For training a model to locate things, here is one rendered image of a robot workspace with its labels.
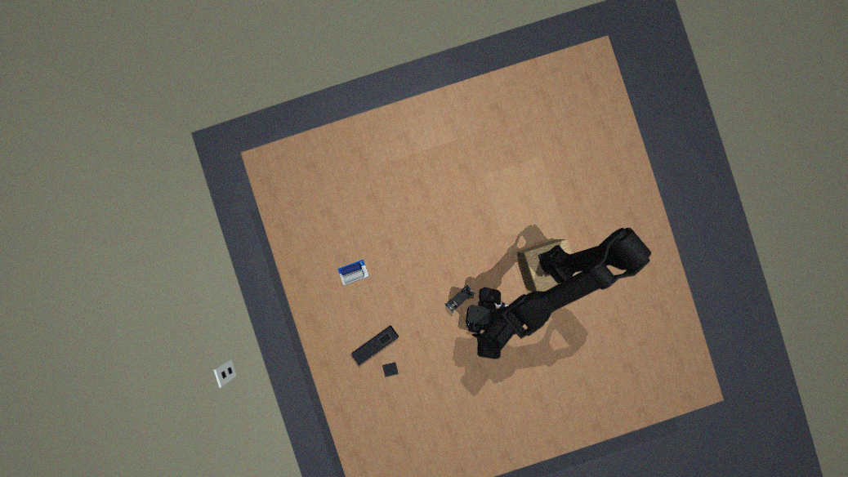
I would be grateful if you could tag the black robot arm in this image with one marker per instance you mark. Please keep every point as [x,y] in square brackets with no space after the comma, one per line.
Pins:
[623,250]

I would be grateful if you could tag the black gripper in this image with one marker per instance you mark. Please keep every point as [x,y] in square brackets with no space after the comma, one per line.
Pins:
[487,298]

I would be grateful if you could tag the dark grey battery holder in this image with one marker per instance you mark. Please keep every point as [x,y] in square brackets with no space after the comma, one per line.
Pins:
[456,301]

